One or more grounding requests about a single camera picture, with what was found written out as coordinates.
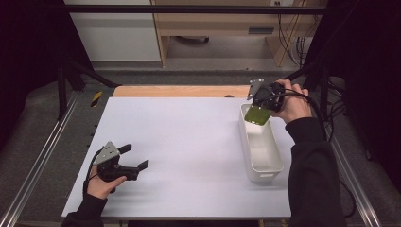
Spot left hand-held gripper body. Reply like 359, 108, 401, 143
92, 141, 140, 194

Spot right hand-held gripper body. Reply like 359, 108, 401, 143
246, 78, 287, 114

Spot wooden desk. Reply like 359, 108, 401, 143
150, 0, 325, 68

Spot black metal stand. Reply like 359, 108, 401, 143
285, 60, 332, 121
56, 60, 122, 121

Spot black curtain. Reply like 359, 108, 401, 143
306, 0, 401, 192
0, 0, 93, 150

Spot bundle of hanging cables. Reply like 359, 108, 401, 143
277, 13, 309, 67

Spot black horizontal bar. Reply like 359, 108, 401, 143
62, 4, 329, 15

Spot white plastic bin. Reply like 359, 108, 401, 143
238, 102, 285, 183

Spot white table board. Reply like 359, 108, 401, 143
61, 96, 296, 220

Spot aluminium floor rail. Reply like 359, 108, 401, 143
327, 131, 383, 227
0, 91, 81, 227

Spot white cabinet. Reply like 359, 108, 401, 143
63, 0, 162, 63

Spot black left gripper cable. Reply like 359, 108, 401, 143
82, 150, 103, 198

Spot person's right hand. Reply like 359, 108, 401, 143
270, 79, 313, 125

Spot wooden table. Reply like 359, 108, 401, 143
112, 84, 253, 98

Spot black floor cables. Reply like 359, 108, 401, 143
325, 79, 348, 143

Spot person's left hand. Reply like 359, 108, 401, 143
85, 165, 128, 201

